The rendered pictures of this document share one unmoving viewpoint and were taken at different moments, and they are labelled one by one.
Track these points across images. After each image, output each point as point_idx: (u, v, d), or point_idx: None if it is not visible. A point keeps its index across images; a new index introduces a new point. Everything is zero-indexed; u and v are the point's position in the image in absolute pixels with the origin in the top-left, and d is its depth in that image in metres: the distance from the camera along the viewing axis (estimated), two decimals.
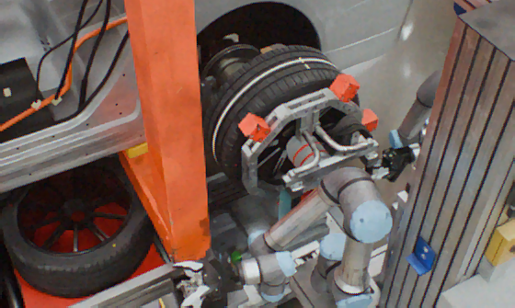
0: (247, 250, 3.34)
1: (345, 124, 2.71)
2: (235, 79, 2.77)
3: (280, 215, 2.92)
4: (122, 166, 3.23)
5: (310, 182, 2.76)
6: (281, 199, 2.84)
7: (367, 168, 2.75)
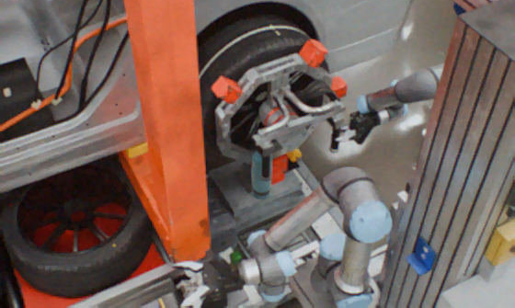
0: None
1: (314, 87, 2.86)
2: (210, 45, 2.91)
3: (254, 176, 3.06)
4: (122, 166, 3.23)
5: (280, 142, 2.90)
6: (255, 159, 2.98)
7: (335, 130, 2.90)
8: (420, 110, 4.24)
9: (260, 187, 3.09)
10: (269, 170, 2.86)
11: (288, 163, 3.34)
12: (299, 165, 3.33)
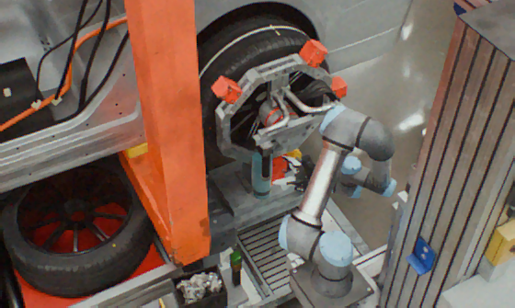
0: None
1: (314, 87, 2.86)
2: (210, 45, 2.91)
3: (254, 176, 3.06)
4: (122, 166, 3.23)
5: (280, 142, 2.90)
6: (255, 159, 2.98)
7: None
8: (420, 110, 4.24)
9: (260, 187, 3.09)
10: (269, 170, 2.86)
11: (288, 163, 3.34)
12: None
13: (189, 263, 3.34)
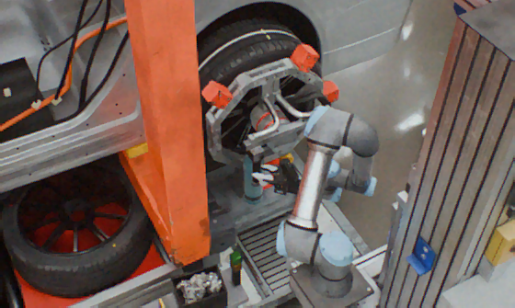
0: None
1: (304, 92, 2.84)
2: (200, 50, 2.89)
3: (245, 181, 3.04)
4: (122, 166, 3.23)
5: (271, 148, 2.88)
6: (246, 165, 2.97)
7: None
8: (420, 110, 4.24)
9: (252, 191, 3.07)
10: None
11: None
12: None
13: (189, 263, 3.34)
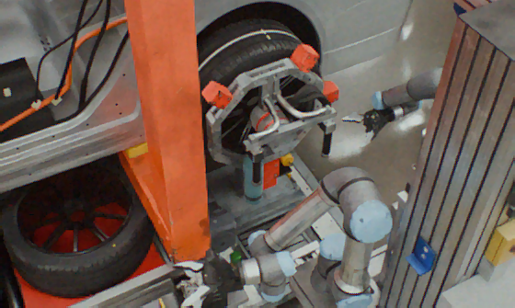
0: None
1: (304, 92, 2.84)
2: (200, 50, 2.89)
3: (245, 181, 3.04)
4: (122, 166, 3.23)
5: (271, 148, 2.88)
6: (246, 165, 2.96)
7: (326, 135, 2.88)
8: (420, 110, 4.24)
9: (252, 191, 3.07)
10: (260, 176, 2.84)
11: (280, 167, 3.32)
12: (291, 170, 3.31)
13: None
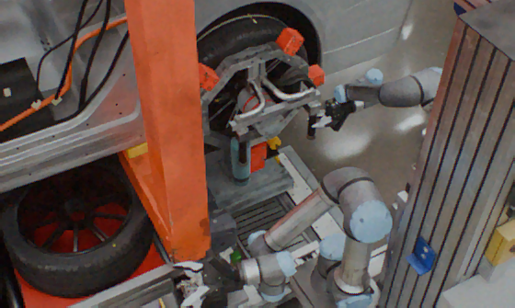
0: None
1: (290, 74, 2.91)
2: None
3: (233, 163, 3.12)
4: (122, 166, 3.23)
5: (257, 130, 2.96)
6: (233, 146, 3.04)
7: (311, 117, 2.95)
8: (420, 110, 4.24)
9: (239, 173, 3.14)
10: (246, 155, 2.92)
11: (268, 151, 3.40)
12: (279, 154, 3.39)
13: None
